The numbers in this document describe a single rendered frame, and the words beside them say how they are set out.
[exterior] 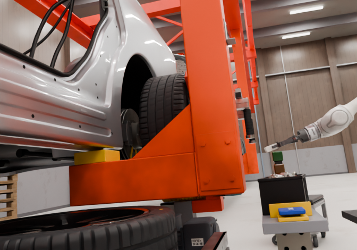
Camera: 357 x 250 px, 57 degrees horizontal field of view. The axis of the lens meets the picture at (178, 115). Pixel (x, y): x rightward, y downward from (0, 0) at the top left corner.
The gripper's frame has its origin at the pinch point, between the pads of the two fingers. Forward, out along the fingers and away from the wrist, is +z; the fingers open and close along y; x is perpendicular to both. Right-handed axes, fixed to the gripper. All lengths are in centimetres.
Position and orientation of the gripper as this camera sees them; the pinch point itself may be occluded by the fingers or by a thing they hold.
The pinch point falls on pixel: (271, 148)
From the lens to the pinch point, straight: 187.9
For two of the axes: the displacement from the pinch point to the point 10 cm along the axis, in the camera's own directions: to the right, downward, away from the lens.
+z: -9.2, 3.7, 1.0
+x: 3.5, 9.1, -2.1
